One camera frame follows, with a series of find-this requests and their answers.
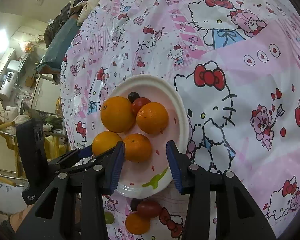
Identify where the large orange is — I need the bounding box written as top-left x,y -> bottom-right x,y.
100,96 -> 135,133
91,131 -> 122,156

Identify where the small tangerine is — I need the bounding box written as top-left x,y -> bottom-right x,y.
123,133 -> 152,163
136,102 -> 169,135
125,212 -> 151,235

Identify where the red cherry tomato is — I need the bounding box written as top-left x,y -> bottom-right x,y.
136,200 -> 162,218
132,97 -> 151,116

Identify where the dark grape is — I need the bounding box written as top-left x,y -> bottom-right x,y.
128,92 -> 140,103

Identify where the person's left hand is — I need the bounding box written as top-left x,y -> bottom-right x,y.
8,205 -> 34,232

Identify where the green grape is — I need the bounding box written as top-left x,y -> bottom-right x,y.
104,211 -> 115,224

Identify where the pink strawberry plate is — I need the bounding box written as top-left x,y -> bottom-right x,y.
110,75 -> 190,198

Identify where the white water heater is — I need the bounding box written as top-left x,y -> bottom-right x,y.
0,72 -> 17,101

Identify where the Hello Kitty pink bedsheet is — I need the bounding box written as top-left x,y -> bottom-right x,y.
61,0 -> 300,237

